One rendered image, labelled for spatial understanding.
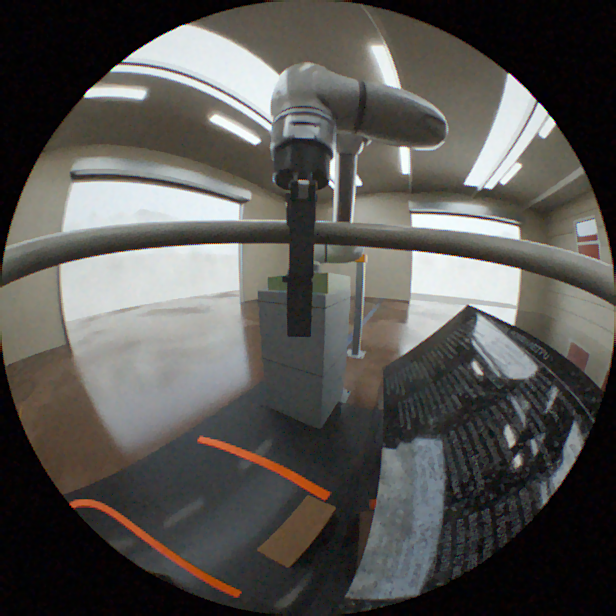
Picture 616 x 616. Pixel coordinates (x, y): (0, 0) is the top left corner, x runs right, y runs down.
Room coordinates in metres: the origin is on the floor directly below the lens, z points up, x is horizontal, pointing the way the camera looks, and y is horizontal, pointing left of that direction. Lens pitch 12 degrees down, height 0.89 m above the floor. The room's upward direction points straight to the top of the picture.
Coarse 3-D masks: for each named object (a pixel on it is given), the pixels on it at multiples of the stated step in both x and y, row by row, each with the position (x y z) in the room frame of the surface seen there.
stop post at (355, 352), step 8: (360, 264) 1.74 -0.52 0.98; (360, 272) 1.74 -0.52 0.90; (360, 280) 1.74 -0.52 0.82; (360, 288) 1.74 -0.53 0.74; (360, 296) 1.74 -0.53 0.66; (360, 304) 1.74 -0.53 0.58; (360, 312) 1.73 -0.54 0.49; (360, 320) 1.73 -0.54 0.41; (360, 328) 1.73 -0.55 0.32; (360, 336) 1.75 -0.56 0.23; (352, 344) 1.76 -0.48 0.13; (360, 344) 1.79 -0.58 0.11; (352, 352) 1.76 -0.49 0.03; (360, 352) 1.80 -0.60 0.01
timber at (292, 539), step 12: (300, 504) 0.25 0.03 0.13; (312, 504) 0.25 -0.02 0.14; (324, 504) 0.25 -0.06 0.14; (300, 516) 0.20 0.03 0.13; (312, 516) 0.20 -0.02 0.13; (324, 516) 0.19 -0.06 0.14; (288, 528) 0.14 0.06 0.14; (300, 528) 0.15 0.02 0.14; (312, 528) 0.15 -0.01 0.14; (276, 540) 0.09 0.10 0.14; (288, 540) 0.09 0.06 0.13; (300, 540) 0.10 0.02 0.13; (312, 540) 0.10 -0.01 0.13; (264, 552) 0.03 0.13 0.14; (276, 552) 0.04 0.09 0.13; (288, 552) 0.04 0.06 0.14; (300, 552) 0.04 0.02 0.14; (288, 564) -0.01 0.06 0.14
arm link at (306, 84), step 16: (304, 64) 0.17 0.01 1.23; (288, 80) 0.17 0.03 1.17; (304, 80) 0.17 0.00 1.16; (320, 80) 0.17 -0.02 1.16; (336, 80) 0.17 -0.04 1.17; (352, 80) 0.17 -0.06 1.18; (272, 96) 0.19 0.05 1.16; (288, 96) 0.18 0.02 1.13; (304, 96) 0.17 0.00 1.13; (320, 96) 0.17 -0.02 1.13; (336, 96) 0.18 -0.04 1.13; (352, 96) 0.18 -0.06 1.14; (272, 112) 0.20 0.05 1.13; (336, 112) 0.19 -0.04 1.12; (352, 112) 0.20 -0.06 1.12; (336, 128) 0.23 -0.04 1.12; (352, 128) 0.23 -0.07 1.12
